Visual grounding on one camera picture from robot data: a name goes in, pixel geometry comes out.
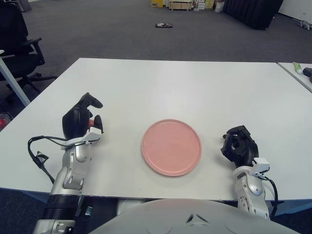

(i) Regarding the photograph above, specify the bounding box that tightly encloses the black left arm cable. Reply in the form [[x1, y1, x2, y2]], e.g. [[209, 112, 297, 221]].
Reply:
[[27, 136, 71, 183]]

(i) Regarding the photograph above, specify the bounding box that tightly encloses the grey robot torso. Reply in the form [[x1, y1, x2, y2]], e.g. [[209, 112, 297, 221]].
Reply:
[[91, 198, 295, 234]]

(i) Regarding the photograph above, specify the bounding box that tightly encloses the white desk leg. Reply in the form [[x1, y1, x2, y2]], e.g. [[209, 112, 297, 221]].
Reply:
[[0, 49, 31, 107]]

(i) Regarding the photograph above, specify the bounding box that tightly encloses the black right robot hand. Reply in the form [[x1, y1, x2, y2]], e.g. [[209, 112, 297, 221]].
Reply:
[[220, 125, 259, 169]]

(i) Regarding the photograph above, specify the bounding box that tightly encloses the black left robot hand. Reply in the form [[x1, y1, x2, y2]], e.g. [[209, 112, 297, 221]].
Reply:
[[62, 92, 105, 142]]

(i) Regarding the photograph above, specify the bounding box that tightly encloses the pink round plate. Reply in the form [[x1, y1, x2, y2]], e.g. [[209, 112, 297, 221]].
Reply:
[[141, 119, 203, 176]]

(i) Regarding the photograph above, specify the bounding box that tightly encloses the red black object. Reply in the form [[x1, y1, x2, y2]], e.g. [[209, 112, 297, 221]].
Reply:
[[0, 113, 13, 132]]

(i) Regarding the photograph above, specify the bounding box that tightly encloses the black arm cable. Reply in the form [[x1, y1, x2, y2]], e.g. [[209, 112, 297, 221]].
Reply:
[[255, 174, 278, 216], [27, 136, 71, 183]]

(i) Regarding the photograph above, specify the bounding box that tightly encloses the black office chair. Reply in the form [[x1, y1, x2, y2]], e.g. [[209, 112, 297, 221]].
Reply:
[[0, 2, 58, 103]]

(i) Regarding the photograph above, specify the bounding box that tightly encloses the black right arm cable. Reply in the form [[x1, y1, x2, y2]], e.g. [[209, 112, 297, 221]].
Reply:
[[255, 174, 278, 216]]

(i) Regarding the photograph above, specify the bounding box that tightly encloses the black partition screen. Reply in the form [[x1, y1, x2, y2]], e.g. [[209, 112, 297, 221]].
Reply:
[[223, 0, 285, 30]]

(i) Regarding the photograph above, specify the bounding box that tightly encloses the wooden crate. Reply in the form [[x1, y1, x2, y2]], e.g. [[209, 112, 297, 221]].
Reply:
[[169, 0, 193, 11]]

